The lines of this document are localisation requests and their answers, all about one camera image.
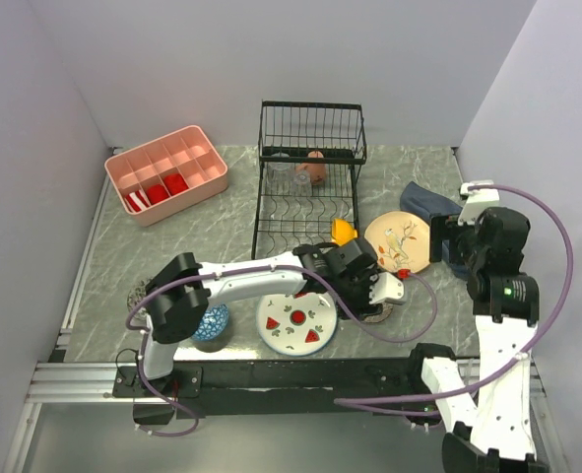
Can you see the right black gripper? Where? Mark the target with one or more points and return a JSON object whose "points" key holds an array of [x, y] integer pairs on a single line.
{"points": [[440, 228]]}

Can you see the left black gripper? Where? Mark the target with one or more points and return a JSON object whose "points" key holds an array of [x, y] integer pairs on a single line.
{"points": [[362, 307]]}

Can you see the orange bowl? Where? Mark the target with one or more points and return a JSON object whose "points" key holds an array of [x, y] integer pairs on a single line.
{"points": [[342, 232]]}

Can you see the beige bird plate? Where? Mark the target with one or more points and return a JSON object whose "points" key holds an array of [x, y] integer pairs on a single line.
{"points": [[400, 241]]}

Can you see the red patterned small bowl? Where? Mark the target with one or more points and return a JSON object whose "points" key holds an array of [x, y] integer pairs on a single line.
{"points": [[376, 315]]}

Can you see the white watermelon plate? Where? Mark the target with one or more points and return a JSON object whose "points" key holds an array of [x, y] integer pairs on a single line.
{"points": [[296, 327]]}

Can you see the pink coffee mug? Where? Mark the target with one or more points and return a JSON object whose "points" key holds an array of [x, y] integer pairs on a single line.
{"points": [[316, 171]]}

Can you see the clear plastic cup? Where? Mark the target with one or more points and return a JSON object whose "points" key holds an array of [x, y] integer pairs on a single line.
{"points": [[286, 179]]}

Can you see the blue triangle pattern bowl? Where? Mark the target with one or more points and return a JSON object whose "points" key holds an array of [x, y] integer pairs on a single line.
{"points": [[213, 324]]}

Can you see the grey patterned bowl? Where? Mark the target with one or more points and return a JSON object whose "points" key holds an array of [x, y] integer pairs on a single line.
{"points": [[137, 293]]}

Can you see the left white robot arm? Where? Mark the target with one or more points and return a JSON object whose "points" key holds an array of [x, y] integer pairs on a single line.
{"points": [[177, 298]]}

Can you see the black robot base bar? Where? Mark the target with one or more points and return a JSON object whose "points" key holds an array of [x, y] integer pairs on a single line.
{"points": [[299, 386]]}

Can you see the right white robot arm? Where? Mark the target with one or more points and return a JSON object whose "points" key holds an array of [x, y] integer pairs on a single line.
{"points": [[492, 431]]}

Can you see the blue cloth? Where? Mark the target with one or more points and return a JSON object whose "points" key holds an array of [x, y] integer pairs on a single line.
{"points": [[423, 203]]}

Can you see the red item in tray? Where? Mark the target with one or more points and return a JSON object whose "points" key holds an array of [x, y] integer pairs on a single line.
{"points": [[156, 194], [175, 183]]}

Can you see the pink compartment tray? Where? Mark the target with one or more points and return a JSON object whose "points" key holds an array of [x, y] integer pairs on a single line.
{"points": [[187, 151]]}

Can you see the red white striped item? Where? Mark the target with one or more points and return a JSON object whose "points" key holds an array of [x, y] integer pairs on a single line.
{"points": [[137, 201]]}

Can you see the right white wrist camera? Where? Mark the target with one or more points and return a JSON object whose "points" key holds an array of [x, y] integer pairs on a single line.
{"points": [[477, 198]]}

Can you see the black wire dish rack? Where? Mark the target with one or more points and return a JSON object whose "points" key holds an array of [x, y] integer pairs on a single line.
{"points": [[298, 132]]}

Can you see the aluminium frame rail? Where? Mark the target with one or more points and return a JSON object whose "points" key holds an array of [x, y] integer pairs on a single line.
{"points": [[87, 383]]}

